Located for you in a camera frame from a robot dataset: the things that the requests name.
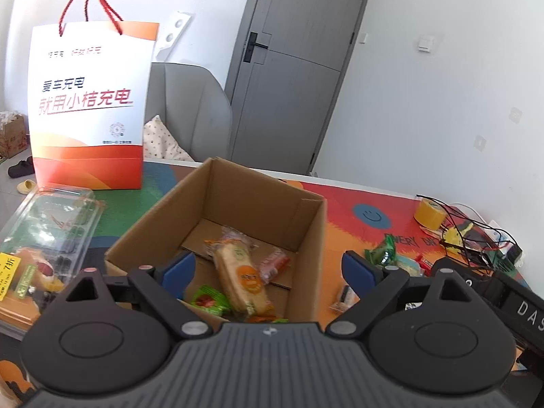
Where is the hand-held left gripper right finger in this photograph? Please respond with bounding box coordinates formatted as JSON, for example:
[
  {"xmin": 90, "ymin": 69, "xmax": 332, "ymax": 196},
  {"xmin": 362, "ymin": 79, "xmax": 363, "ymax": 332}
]
[{"xmin": 324, "ymin": 251, "xmax": 484, "ymax": 341}]

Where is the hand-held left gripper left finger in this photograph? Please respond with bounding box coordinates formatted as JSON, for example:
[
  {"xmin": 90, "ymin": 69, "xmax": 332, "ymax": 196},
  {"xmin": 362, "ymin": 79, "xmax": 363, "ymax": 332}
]
[{"xmin": 63, "ymin": 251, "xmax": 214, "ymax": 341}]

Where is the green and red snack packet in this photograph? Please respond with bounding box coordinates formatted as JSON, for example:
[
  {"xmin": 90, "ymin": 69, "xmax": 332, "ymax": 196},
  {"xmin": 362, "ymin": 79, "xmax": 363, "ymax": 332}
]
[{"xmin": 191, "ymin": 285, "xmax": 231, "ymax": 318}]

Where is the orange label bread packet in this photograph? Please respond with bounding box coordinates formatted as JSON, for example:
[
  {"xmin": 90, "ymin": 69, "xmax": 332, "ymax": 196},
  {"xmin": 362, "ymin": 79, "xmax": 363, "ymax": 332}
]
[{"xmin": 204, "ymin": 227, "xmax": 275, "ymax": 318}]

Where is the red clear snack packet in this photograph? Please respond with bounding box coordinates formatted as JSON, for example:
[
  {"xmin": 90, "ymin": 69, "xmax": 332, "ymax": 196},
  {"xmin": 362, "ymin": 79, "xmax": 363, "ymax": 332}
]
[{"xmin": 257, "ymin": 251, "xmax": 292, "ymax": 285}]

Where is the brown cardboard box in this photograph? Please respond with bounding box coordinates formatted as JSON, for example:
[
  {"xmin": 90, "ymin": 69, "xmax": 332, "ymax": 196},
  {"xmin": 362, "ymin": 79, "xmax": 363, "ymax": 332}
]
[{"xmin": 104, "ymin": 157, "xmax": 328, "ymax": 324}]

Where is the dark green snack packet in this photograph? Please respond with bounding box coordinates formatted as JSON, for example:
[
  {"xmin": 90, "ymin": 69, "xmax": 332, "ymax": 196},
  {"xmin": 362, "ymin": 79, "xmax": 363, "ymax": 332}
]
[{"xmin": 364, "ymin": 235, "xmax": 398, "ymax": 268}]

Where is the dark clear snack packet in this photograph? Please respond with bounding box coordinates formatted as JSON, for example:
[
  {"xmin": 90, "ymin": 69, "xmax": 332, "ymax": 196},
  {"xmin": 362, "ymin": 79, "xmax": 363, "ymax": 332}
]
[{"xmin": 330, "ymin": 283, "xmax": 360, "ymax": 316}]

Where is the green mesh item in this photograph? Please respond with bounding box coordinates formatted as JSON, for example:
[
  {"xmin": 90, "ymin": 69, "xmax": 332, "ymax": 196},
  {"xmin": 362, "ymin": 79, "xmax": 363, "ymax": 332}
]
[{"xmin": 493, "ymin": 251, "xmax": 522, "ymax": 273}]

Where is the light green snack packet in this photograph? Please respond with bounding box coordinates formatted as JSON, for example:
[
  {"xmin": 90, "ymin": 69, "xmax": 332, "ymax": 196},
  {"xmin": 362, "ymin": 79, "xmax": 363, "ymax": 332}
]
[{"xmin": 395, "ymin": 257, "xmax": 421, "ymax": 275}]

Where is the colourful cat print table mat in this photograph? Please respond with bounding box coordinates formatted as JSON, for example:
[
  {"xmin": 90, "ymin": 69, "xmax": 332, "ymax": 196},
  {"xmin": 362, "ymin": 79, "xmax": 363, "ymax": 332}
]
[{"xmin": 25, "ymin": 159, "xmax": 536, "ymax": 319}]

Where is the white power strip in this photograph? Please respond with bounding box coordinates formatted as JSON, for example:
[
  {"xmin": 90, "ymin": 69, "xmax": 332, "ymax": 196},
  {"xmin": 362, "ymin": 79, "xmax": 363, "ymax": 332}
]
[{"xmin": 484, "ymin": 220, "xmax": 511, "ymax": 243}]

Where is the yellow tape roll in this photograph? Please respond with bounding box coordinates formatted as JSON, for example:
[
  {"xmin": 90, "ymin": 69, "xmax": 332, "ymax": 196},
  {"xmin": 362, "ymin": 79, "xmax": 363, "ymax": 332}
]
[{"xmin": 414, "ymin": 195, "xmax": 447, "ymax": 227}]

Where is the yellow toy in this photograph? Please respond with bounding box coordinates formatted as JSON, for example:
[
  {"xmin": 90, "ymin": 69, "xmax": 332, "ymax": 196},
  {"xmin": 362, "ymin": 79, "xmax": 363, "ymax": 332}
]
[{"xmin": 444, "ymin": 221, "xmax": 475, "ymax": 250}]

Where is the dotted white cushion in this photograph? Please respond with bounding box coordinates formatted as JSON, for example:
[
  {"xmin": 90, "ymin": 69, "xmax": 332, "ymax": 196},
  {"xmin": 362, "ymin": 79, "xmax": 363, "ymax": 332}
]
[{"xmin": 143, "ymin": 115, "xmax": 195, "ymax": 162}]

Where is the clear plastic clamshell cake container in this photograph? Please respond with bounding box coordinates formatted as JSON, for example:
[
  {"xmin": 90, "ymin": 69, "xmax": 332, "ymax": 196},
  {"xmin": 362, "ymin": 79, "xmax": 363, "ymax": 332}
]
[{"xmin": 0, "ymin": 187, "xmax": 107, "ymax": 341}]

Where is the grey chair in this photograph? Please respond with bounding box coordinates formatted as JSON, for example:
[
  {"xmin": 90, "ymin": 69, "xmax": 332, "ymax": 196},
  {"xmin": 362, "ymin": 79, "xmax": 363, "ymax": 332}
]
[{"xmin": 144, "ymin": 62, "xmax": 234, "ymax": 163}]

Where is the white and orange paper bag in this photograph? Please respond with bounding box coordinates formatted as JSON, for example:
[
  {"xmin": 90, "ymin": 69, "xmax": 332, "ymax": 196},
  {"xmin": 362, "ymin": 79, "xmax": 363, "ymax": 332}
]
[{"xmin": 28, "ymin": 0, "xmax": 160, "ymax": 190}]

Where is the black shoe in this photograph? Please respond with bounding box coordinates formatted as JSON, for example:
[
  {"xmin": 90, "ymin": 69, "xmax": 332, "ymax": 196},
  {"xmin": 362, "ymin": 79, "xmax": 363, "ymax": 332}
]
[{"xmin": 7, "ymin": 157, "xmax": 35, "ymax": 179}]

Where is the printed cardboard carton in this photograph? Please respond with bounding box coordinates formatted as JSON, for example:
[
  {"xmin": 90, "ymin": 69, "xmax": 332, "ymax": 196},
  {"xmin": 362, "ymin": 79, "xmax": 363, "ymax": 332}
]
[{"xmin": 0, "ymin": 111, "xmax": 26, "ymax": 159}]

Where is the grey door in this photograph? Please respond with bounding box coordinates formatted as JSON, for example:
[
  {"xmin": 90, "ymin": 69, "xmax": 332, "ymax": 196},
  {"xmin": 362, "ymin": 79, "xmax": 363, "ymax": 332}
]
[{"xmin": 224, "ymin": 0, "xmax": 377, "ymax": 176}]

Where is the black door handle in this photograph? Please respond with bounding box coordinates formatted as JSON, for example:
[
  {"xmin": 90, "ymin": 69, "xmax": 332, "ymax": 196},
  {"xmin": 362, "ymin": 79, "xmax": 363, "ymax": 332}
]
[{"xmin": 243, "ymin": 32, "xmax": 269, "ymax": 64}]

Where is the white wall bracket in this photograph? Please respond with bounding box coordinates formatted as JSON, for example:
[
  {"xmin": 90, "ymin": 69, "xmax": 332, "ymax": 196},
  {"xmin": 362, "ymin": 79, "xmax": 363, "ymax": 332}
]
[{"xmin": 155, "ymin": 11, "xmax": 192, "ymax": 62}]

